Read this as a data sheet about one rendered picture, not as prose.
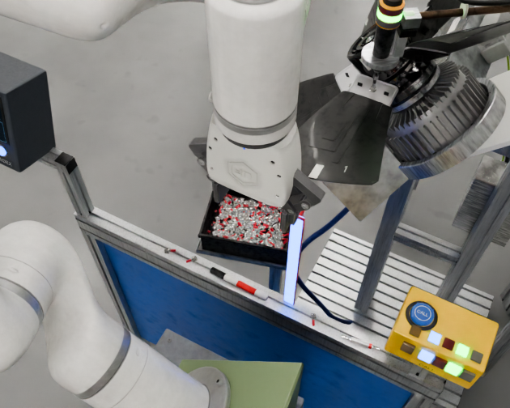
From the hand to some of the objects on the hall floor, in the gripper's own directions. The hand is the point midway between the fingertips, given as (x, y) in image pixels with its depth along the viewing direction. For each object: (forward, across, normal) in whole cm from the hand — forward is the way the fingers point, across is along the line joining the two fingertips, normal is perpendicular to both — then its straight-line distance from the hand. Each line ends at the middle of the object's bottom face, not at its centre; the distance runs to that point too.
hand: (255, 204), depth 74 cm
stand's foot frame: (+143, -20, -64) cm, 158 cm away
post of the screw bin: (+143, +11, -33) cm, 147 cm away
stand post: (+143, -10, -64) cm, 157 cm away
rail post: (+143, -33, -15) cm, 148 cm away
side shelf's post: (+143, -55, -62) cm, 165 cm away
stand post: (+143, -34, -64) cm, 160 cm away
